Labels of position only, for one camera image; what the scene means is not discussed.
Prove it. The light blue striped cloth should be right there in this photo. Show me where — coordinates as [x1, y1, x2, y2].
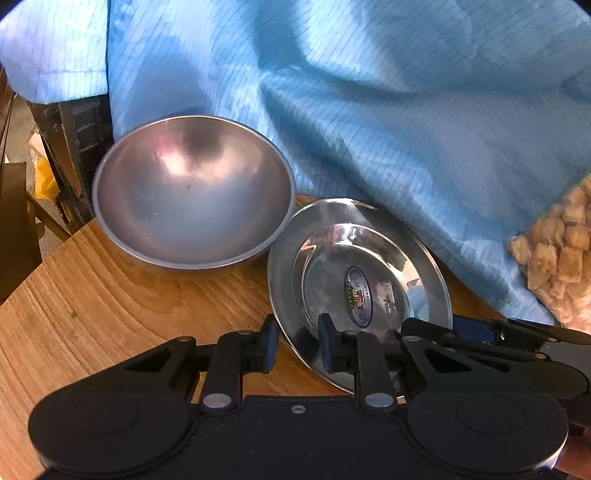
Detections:
[0, 0, 591, 329]

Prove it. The stainless steel bowl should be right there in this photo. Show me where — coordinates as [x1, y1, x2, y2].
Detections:
[91, 114, 297, 273]

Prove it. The clear bag of snacks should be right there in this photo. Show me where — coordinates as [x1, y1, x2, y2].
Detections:
[507, 173, 591, 325]

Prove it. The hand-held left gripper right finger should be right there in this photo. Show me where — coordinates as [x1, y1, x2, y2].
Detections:
[318, 313, 472, 413]

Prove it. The stainless steel plate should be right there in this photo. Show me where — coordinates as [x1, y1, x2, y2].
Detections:
[267, 198, 454, 396]

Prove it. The yellow plastic item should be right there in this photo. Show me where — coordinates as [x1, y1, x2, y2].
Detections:
[34, 156, 59, 200]

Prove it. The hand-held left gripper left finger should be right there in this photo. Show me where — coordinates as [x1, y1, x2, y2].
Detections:
[124, 314, 280, 414]

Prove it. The black plastic crate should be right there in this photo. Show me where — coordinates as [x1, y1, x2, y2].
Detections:
[28, 95, 116, 228]

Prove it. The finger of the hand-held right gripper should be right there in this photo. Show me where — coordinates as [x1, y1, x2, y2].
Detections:
[489, 318, 591, 352]
[401, 316, 550, 365]

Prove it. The dark wooden furniture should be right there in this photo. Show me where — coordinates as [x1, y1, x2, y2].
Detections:
[0, 161, 71, 303]

